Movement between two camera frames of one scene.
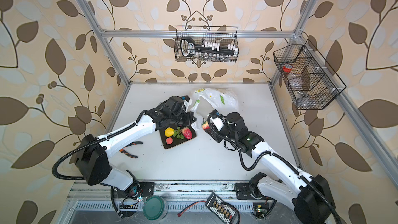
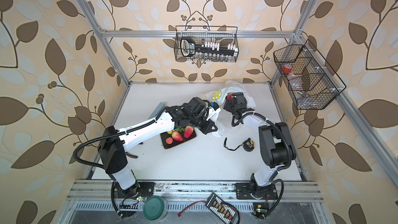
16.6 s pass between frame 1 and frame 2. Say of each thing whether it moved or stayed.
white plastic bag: moved
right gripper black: moved
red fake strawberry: stayed
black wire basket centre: stayed
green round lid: stayed
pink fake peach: stayed
